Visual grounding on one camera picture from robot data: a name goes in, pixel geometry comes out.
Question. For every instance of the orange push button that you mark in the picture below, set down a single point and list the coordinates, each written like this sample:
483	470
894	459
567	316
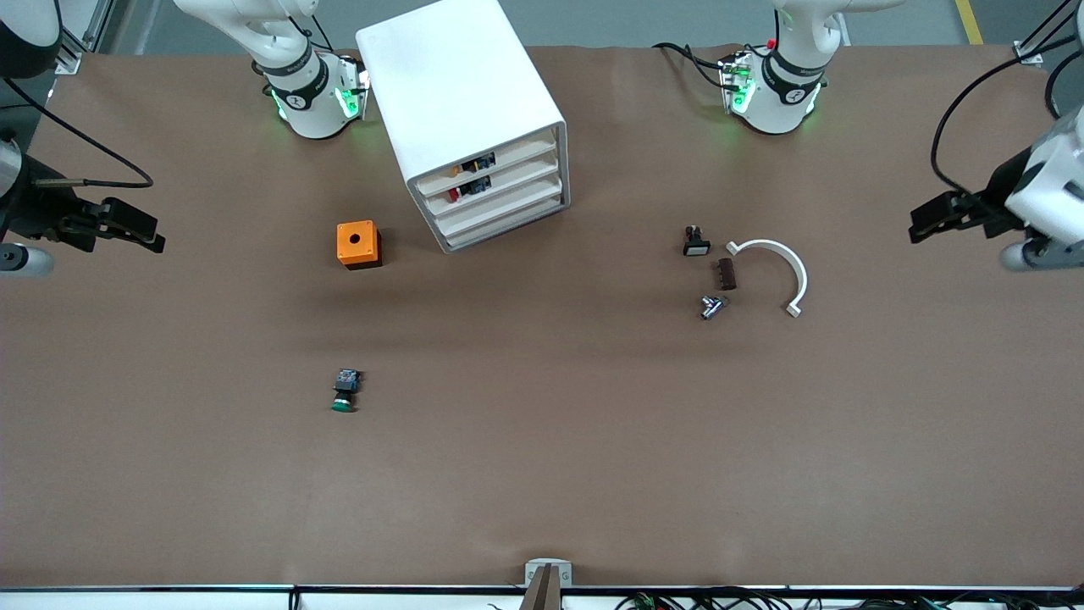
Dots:
467	163

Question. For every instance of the brown table mat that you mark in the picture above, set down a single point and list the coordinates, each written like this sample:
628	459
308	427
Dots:
542	424

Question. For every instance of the aluminium frame post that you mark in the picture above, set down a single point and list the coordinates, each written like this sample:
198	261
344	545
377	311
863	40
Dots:
1029	55
72	59

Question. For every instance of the orange button box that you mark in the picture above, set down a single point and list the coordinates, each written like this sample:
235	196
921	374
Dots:
356	241

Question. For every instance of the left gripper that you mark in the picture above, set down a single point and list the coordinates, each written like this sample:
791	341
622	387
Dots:
998	196

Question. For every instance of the green push button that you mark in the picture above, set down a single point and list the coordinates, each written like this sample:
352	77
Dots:
344	405

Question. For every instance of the brown wedge post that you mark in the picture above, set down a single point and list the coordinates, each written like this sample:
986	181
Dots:
546	593

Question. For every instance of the small silver metal connector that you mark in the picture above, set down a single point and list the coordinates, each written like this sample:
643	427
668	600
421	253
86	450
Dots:
710	309

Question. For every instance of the red push button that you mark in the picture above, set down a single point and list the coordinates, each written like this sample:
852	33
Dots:
464	186

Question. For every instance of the brown terminal block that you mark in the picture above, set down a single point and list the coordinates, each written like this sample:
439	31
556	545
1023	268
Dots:
727	274

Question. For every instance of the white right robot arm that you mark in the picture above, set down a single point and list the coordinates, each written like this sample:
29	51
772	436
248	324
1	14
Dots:
313	102

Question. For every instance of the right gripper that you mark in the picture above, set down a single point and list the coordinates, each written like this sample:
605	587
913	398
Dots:
35	212

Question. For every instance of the white curved bracket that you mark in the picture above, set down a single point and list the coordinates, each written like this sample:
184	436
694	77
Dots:
800	280

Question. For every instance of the black white push button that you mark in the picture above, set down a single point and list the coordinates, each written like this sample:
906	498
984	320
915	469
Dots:
696	247

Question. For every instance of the grey mount bracket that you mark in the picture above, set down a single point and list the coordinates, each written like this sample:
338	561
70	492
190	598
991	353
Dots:
533	569

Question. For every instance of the white drawer cabinet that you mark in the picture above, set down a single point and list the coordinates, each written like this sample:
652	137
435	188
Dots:
449	85

